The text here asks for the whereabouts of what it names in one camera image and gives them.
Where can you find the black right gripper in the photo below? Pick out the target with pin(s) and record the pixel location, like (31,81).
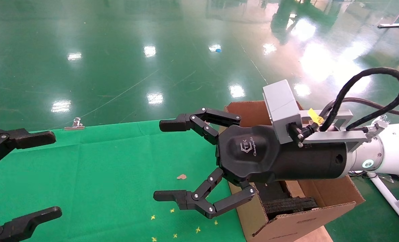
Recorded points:
(286,161)

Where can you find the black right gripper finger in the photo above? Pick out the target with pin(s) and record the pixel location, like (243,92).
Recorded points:
(182,123)
(186,200)

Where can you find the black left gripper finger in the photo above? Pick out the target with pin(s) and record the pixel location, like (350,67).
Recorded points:
(25,138)
(21,225)

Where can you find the small tan cardboard scrap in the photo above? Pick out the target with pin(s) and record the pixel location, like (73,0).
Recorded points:
(181,176)

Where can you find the large open brown carton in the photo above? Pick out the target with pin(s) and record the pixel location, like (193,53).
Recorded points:
(334,193)

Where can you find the black foam strip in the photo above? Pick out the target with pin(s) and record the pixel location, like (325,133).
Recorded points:
(290,205)

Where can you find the silver binder clip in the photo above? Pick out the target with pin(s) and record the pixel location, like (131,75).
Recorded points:
(75,125)

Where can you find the green table cloth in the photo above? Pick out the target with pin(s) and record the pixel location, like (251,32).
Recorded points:
(102,174)

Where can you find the white stand foot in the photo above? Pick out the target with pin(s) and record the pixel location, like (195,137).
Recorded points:
(390,25)

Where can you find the gray metal camera bracket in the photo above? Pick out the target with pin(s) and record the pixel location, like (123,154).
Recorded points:
(334,136)

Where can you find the gray wrist camera box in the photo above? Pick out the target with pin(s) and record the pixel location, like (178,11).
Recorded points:
(281,104)

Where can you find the white table leg frame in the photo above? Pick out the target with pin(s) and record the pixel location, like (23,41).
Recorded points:
(387,196)

